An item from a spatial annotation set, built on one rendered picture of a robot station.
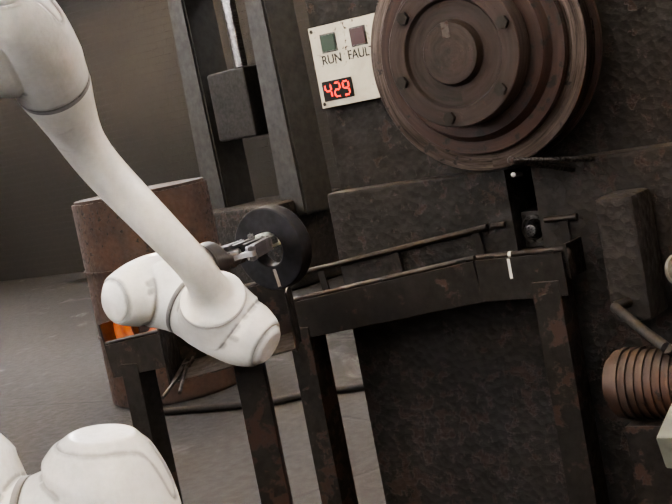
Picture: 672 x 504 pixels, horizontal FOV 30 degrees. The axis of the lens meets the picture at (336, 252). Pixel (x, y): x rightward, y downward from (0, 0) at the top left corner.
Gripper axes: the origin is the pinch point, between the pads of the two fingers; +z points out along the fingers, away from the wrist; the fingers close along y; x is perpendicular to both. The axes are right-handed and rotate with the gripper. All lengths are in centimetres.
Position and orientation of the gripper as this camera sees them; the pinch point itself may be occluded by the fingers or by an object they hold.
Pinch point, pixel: (270, 238)
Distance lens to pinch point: 228.5
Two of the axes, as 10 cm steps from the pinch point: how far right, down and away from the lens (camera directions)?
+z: 5.5, -2.5, 8.0
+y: 8.1, -0.9, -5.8
